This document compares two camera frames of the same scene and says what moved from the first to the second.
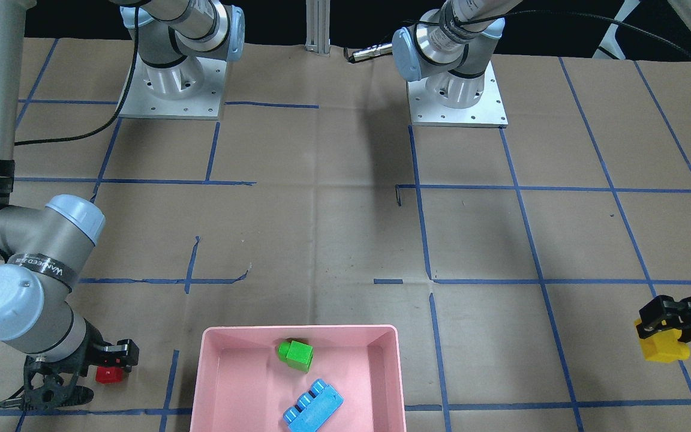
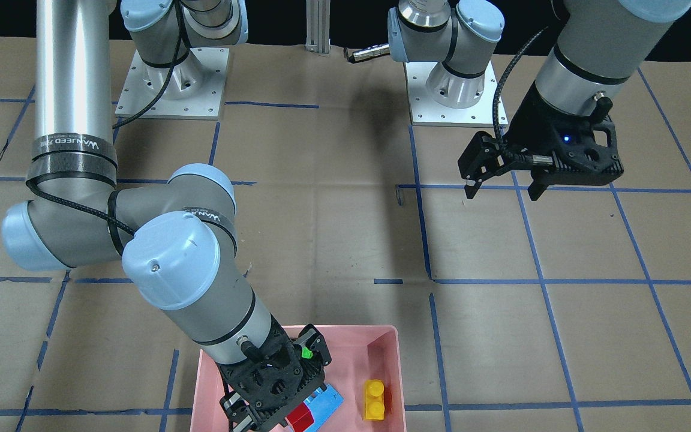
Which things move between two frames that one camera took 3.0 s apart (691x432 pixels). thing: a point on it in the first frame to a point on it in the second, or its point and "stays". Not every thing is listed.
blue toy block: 312,408 stays
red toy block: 106,374 to 301,418
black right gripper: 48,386 to 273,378
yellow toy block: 664,347 to 374,399
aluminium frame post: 318,18 stays
